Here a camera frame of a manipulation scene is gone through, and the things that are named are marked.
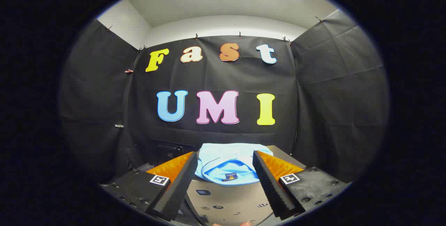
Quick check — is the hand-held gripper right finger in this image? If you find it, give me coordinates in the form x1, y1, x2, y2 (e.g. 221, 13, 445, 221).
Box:
253, 150, 351, 219

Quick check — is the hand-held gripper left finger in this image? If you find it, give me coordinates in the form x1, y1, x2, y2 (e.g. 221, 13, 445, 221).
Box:
99, 151, 198, 222

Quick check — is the light blue shirt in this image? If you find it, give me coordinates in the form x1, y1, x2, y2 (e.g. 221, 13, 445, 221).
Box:
194, 143, 274, 187

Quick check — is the black backdrop cloth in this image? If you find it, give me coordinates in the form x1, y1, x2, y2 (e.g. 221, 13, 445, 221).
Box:
59, 8, 389, 185

